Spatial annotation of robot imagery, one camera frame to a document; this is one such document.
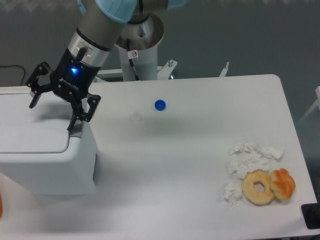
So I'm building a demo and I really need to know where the white frame at right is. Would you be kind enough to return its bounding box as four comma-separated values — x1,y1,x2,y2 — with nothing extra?
297,86,320,125

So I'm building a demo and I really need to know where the blue bottle cap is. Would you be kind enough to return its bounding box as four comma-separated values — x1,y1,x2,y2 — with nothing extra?
154,99,167,111

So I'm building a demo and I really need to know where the glazed twisted bun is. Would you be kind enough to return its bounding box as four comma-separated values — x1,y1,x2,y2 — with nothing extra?
269,168,296,201

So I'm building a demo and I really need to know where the black device at edge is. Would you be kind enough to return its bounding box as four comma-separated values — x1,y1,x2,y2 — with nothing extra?
301,203,320,230

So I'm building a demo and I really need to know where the small crumpled white tissue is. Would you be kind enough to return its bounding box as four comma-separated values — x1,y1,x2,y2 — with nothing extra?
223,179,243,206

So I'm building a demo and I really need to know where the white metal table frame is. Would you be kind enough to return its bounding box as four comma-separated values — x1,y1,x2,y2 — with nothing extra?
92,59,231,83

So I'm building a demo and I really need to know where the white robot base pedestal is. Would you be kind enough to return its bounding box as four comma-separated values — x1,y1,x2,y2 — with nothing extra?
115,13,164,82

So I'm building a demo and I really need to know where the white trash can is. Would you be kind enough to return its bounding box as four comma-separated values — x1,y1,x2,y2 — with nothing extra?
0,86,98,195

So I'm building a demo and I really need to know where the black floor cable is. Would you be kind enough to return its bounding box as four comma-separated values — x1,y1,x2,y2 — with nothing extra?
0,64,26,87

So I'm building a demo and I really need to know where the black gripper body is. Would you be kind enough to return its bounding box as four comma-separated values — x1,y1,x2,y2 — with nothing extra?
49,47,99,103

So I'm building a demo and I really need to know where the orange object at edge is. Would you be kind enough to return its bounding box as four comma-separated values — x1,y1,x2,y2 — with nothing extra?
0,193,4,219

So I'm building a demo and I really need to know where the large crumpled white tissue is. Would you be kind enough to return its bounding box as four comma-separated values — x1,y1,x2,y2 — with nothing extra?
226,141,285,180

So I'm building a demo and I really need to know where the white trash can lid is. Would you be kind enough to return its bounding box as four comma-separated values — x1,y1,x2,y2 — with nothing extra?
0,92,72,154

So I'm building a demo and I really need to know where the black pedestal cable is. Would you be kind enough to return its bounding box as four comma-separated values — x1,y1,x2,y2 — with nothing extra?
126,38,140,82

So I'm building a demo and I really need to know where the clear plastic cap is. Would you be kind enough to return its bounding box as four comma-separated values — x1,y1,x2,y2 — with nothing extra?
130,111,143,123

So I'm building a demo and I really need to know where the plain ring donut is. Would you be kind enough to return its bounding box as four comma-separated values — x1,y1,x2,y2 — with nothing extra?
241,170,275,206

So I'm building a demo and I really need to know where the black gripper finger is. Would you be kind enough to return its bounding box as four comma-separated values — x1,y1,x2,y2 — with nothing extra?
67,93,101,131
25,61,53,109

